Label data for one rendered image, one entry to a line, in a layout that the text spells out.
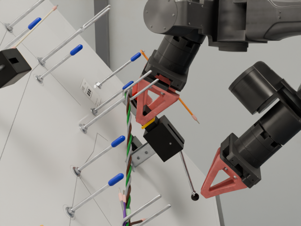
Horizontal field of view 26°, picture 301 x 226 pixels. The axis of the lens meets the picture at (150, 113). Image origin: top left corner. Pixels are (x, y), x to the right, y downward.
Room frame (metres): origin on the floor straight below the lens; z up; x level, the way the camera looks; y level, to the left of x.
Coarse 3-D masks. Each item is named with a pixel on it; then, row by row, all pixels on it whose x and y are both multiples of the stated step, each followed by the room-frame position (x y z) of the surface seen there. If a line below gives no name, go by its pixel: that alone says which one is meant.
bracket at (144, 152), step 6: (144, 144) 0.95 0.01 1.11; (138, 150) 0.95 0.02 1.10; (144, 150) 0.93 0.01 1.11; (150, 150) 0.93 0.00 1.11; (132, 156) 0.93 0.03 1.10; (138, 156) 0.95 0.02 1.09; (144, 156) 0.93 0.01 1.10; (150, 156) 0.93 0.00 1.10; (132, 162) 0.93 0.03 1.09; (138, 162) 0.93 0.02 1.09; (132, 168) 0.92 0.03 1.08
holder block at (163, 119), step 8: (160, 120) 0.95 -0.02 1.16; (168, 120) 0.96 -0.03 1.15; (160, 128) 0.93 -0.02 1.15; (168, 128) 0.93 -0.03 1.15; (144, 136) 0.93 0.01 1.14; (152, 136) 0.93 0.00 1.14; (160, 136) 0.92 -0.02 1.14; (168, 136) 0.92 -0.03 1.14; (176, 136) 0.94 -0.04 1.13; (152, 144) 0.92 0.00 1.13; (160, 144) 0.92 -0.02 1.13; (168, 144) 0.92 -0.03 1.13; (176, 144) 0.92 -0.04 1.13; (160, 152) 0.92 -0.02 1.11; (168, 152) 0.92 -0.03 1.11; (176, 152) 0.92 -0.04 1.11
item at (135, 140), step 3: (132, 135) 1.02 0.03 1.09; (132, 138) 1.01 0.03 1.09; (135, 138) 1.01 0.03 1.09; (132, 141) 0.99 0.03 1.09; (135, 141) 1.00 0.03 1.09; (138, 141) 1.01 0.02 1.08; (132, 144) 0.99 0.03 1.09; (135, 144) 0.99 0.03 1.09; (138, 144) 1.00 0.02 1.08; (141, 144) 1.01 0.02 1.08; (132, 147) 0.98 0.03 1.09; (135, 147) 0.99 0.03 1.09; (138, 147) 0.99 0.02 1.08; (132, 150) 0.98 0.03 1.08
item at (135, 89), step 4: (136, 84) 1.16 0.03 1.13; (132, 88) 1.16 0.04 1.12; (136, 88) 1.14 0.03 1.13; (132, 92) 1.14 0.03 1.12; (136, 92) 1.13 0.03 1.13; (132, 96) 1.15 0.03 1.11; (148, 96) 1.17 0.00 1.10; (136, 100) 1.14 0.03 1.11; (148, 100) 1.15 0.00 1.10; (148, 104) 1.13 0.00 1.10
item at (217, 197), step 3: (216, 198) 1.17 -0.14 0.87; (219, 198) 1.17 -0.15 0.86; (216, 201) 1.16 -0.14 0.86; (219, 201) 1.16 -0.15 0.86; (219, 204) 1.14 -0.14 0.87; (219, 207) 1.13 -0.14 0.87; (219, 210) 1.12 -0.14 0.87; (219, 213) 1.11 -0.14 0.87; (222, 213) 1.11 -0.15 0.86; (219, 216) 1.10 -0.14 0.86; (222, 216) 1.10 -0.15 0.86; (219, 219) 1.09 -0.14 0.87; (222, 219) 1.09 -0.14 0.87; (222, 222) 1.08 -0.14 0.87; (222, 225) 1.07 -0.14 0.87
